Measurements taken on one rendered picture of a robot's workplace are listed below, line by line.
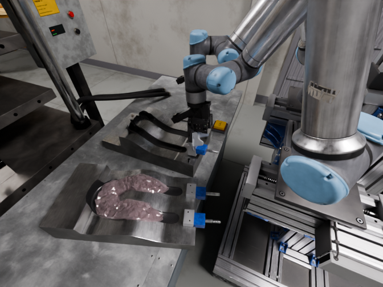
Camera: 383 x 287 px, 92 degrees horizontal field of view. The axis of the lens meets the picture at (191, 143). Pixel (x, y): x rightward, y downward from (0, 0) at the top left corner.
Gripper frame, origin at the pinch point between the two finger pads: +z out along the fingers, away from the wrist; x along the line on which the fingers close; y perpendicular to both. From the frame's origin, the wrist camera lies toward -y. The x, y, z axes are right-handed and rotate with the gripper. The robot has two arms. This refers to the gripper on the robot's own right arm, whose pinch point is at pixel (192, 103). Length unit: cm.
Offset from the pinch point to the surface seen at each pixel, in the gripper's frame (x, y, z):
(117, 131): -27.8, -32.5, 8.8
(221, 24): 181, -31, 2
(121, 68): 187, -214, 88
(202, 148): -30.4, 15.9, 0.4
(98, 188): -59, -17, 7
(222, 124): 1.8, 17.8, 11.3
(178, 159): -35.2, 6.7, 5.9
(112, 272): -80, 3, 15
